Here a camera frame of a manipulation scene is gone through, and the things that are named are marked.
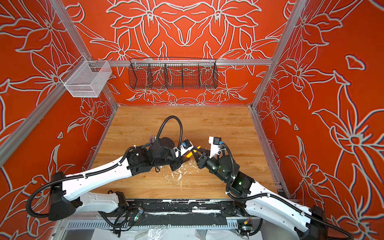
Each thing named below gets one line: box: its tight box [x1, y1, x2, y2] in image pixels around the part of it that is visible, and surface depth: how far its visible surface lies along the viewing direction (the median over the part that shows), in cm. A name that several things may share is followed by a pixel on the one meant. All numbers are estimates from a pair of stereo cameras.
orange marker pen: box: [186, 145, 202, 159], surface depth 67 cm
